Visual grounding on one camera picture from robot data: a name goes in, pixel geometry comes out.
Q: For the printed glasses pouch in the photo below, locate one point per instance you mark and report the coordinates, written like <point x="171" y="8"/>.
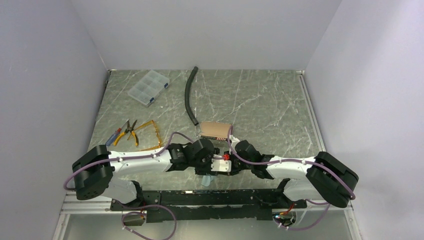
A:
<point x="214" y="130"/>

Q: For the yellow handled pliers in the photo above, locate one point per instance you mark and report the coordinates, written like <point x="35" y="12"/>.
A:
<point x="129" y="129"/>

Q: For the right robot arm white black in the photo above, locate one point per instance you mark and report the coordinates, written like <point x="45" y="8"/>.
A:
<point x="321" y="177"/>

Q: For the blue red screwdriver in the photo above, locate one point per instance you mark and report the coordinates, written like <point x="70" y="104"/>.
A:
<point x="113" y="137"/>

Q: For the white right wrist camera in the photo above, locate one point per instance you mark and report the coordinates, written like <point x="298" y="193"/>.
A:
<point x="232" y="139"/>

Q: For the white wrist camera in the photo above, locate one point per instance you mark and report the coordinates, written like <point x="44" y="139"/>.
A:
<point x="232" y="139"/>
<point x="221" y="164"/>

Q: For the clear plastic compartment box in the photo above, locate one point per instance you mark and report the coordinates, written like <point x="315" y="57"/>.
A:
<point x="149" y="87"/>

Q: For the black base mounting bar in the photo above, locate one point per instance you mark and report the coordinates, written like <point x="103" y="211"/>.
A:
<point x="183" y="205"/>

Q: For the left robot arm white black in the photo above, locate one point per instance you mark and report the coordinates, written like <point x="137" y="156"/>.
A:
<point x="97" y="172"/>

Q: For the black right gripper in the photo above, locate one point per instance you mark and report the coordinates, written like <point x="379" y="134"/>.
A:
<point x="233" y="171"/>

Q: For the blue cleaning cloth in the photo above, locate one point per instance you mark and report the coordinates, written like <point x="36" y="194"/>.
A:
<point x="207" y="180"/>

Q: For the aluminium frame rail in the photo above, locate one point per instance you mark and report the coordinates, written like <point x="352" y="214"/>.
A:
<point x="93" y="220"/>

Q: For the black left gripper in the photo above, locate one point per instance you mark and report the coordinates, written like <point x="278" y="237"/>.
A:
<point x="207" y="170"/>

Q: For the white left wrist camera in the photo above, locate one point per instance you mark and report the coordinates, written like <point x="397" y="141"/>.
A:
<point x="221" y="164"/>

